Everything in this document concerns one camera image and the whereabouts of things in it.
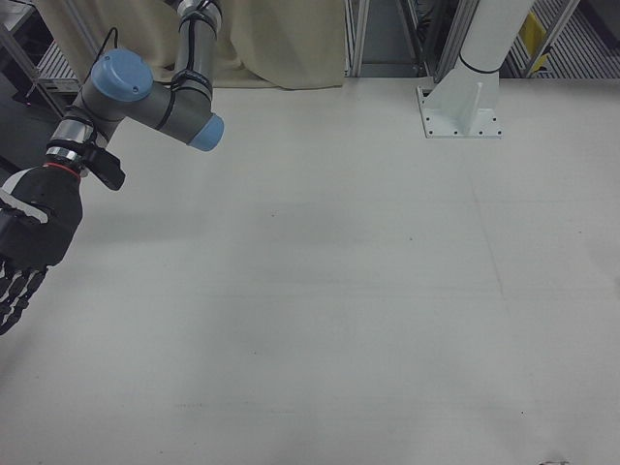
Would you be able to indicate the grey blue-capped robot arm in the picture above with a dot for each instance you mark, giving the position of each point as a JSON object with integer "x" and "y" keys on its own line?
{"x": 145, "y": 99}

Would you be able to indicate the white pedestal column with base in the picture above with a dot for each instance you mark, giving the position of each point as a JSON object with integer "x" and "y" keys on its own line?
{"x": 477, "y": 58}

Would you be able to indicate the black dexterous robot hand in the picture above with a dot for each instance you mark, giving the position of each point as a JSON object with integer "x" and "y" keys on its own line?
{"x": 46, "y": 208}

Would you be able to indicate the beige curtain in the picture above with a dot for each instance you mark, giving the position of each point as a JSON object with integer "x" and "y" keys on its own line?
{"x": 271, "y": 39}

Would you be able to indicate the yellow tag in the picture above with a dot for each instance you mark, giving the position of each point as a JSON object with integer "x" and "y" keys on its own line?
{"x": 533, "y": 29}

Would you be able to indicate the aluminium frame rack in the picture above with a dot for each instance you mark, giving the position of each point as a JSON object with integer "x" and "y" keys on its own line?
{"x": 387, "y": 34}

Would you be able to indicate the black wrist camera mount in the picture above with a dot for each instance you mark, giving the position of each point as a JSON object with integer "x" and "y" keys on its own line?
{"x": 104, "y": 167}

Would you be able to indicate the grey metal shelf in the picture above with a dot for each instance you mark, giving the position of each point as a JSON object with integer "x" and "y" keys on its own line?
{"x": 43, "y": 58}

